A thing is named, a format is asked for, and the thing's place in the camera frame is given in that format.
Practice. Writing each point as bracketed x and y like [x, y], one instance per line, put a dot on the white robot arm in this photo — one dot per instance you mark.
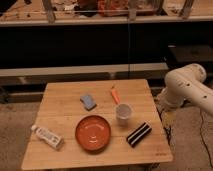
[186, 83]

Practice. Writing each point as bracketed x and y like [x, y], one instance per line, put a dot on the orange marker pen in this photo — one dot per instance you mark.
[115, 95]

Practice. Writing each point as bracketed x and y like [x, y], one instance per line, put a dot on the blue sponge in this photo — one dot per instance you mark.
[88, 102]

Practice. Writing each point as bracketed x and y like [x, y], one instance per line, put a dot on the wooden table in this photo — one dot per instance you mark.
[61, 110]

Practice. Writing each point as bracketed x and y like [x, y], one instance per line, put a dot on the orange bowl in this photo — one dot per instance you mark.
[93, 133]

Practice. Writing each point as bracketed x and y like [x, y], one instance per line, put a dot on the black white striped block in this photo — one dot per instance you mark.
[137, 135]

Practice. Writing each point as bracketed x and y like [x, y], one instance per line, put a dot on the black box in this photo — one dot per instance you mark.
[179, 56]

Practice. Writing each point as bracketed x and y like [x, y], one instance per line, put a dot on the white plastic bottle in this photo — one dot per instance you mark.
[47, 136]

